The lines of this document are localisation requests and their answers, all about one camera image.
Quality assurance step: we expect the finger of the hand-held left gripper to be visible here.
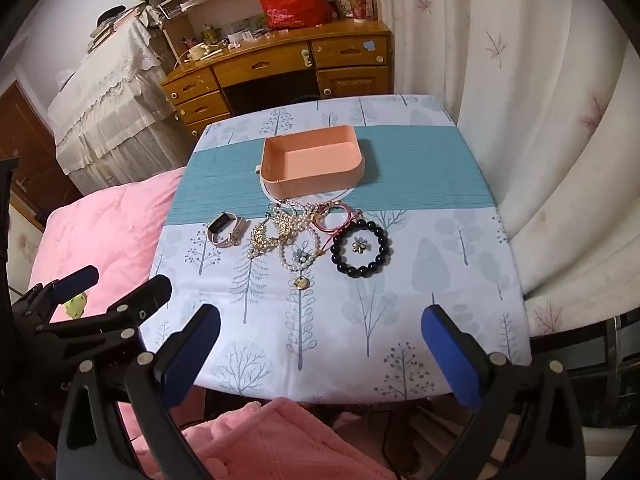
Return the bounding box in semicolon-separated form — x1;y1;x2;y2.
35;274;173;357
12;266;100;331

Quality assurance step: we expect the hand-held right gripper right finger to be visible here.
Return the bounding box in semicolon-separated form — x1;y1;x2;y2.
421;304;586;480

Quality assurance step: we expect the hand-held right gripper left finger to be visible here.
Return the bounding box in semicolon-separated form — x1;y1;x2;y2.
56;303;223;480

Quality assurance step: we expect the pink band smartwatch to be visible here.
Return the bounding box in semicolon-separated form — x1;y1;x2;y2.
207;212;251;248

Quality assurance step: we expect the gold leaf necklace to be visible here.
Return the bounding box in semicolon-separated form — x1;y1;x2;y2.
248;211;297;259

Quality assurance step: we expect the black bead bracelet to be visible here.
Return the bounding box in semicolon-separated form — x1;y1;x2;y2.
331;220;392;279

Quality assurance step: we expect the red string bracelet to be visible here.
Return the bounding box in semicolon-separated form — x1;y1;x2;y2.
315;201;354;234
320;210;364;262

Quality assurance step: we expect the pearl flower bracelet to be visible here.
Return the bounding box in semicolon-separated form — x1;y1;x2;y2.
277;230;321;274

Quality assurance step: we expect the pink plastic box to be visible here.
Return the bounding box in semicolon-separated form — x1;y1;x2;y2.
252;126;363;202

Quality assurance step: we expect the pink quilt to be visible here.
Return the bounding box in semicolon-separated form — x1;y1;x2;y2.
29;167;187;324

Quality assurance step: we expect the pink fleece cloth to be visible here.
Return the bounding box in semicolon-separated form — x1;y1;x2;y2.
117;397;397;480

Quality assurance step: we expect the brown wooden door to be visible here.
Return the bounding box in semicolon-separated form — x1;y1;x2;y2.
0;82;84;222

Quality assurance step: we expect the white lace covered furniture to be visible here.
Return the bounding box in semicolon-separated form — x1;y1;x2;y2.
47;7;194;196

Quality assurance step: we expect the cream leaf print curtain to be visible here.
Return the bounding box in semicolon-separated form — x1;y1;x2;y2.
372;0;640;337

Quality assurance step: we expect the stack of books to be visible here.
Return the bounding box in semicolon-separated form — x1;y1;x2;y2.
90;5;147;52

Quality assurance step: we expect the wooden desk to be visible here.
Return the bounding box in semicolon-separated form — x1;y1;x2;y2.
161;20;394;139

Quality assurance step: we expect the red plastic bag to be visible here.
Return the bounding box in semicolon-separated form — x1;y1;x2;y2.
254;0;335;30

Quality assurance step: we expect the dark metal frame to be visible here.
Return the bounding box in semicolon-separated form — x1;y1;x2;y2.
530;310;640;431

